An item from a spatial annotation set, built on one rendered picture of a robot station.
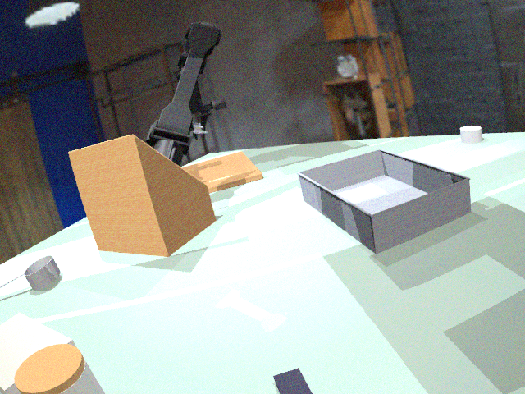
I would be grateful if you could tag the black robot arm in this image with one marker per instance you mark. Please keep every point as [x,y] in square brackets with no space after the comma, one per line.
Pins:
[172,133]

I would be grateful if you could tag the white cylinder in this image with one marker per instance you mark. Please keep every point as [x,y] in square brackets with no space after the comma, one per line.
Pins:
[471,134]

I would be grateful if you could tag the grey saucepan with thin handle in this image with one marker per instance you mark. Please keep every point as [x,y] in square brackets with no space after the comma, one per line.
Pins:
[40,274]

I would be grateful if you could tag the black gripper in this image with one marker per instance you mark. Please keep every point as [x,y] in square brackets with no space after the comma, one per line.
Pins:
[196,102]

